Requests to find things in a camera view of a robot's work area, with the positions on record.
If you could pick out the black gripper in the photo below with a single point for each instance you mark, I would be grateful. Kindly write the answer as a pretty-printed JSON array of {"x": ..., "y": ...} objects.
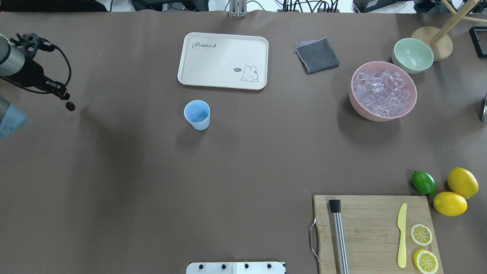
[{"x": 31, "y": 74}]

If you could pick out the dark cherries pair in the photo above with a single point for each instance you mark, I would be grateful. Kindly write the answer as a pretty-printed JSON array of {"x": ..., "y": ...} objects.
[{"x": 70, "y": 106}]

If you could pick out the clear ice cube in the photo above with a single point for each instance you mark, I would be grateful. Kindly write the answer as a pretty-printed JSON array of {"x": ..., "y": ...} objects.
[{"x": 200, "y": 117}]

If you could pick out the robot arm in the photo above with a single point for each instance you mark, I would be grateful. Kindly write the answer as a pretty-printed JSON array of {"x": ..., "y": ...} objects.
[{"x": 18, "y": 68}]

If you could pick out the light blue plastic cup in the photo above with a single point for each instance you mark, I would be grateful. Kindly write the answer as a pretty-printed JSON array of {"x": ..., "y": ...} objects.
[{"x": 197, "y": 113}]

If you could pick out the clear ice cubes pile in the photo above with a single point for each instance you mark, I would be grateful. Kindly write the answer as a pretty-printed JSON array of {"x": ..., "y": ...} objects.
[{"x": 383, "y": 93}]

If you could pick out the metal ice scoop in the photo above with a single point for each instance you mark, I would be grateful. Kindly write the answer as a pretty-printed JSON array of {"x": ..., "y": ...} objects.
[{"x": 484, "y": 112}]

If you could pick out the beige rabbit tray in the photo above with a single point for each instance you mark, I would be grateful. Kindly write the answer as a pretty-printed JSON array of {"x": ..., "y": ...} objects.
[{"x": 223, "y": 60}]

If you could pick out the grey folded cloth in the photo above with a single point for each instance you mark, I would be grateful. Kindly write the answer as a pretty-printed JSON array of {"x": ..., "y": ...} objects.
[{"x": 316, "y": 55}]

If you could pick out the metal muddler black tip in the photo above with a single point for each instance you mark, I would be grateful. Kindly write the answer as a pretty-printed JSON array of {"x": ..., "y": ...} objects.
[{"x": 339, "y": 237}]

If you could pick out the wooden cutting board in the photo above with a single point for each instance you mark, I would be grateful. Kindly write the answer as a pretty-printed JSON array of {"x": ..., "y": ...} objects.
[{"x": 370, "y": 231}]

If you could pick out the pink bowl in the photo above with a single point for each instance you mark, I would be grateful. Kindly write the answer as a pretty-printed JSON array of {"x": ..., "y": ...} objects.
[{"x": 381, "y": 65}]

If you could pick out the mint green bowl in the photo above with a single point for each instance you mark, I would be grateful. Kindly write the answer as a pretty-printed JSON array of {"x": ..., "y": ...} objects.
[{"x": 412, "y": 55}]

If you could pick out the yellow plastic knife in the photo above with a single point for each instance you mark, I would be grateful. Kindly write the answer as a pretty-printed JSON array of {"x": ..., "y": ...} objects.
[{"x": 401, "y": 224}]

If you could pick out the green lime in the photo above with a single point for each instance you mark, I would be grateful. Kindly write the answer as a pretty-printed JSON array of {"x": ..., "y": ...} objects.
[{"x": 423, "y": 182}]

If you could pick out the lemon slice left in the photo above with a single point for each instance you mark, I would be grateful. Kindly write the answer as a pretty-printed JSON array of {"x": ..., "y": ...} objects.
[{"x": 421, "y": 234}]

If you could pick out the lemon slice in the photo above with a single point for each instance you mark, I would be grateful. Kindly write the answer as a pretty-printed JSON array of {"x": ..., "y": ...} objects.
[
  {"x": 425, "y": 261},
  {"x": 421, "y": 234}
]

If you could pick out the lemon slice right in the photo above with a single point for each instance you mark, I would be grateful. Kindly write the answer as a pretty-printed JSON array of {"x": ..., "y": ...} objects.
[{"x": 425, "y": 261}]

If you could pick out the yellow lemon lower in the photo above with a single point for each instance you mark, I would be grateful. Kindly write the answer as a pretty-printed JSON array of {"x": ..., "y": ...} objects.
[{"x": 449, "y": 203}]

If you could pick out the yellow lemon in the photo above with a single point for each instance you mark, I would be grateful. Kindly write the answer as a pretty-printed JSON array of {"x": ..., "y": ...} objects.
[
  {"x": 449, "y": 203},
  {"x": 462, "y": 182}
]

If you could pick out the yellow lemon upper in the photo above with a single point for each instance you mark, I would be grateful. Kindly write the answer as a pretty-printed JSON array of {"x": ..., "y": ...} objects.
[{"x": 462, "y": 182}]

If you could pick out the metal glass rack tray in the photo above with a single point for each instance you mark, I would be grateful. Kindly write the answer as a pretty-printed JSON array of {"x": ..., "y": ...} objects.
[{"x": 478, "y": 36}]

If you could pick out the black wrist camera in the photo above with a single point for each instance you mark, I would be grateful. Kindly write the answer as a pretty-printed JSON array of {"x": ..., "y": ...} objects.
[{"x": 30, "y": 43}]

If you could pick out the aluminium frame post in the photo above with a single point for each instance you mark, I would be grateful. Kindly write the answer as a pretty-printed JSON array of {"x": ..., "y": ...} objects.
[{"x": 237, "y": 8}]

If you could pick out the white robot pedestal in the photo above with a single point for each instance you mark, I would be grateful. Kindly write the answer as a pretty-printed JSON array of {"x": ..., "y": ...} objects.
[{"x": 245, "y": 267}]

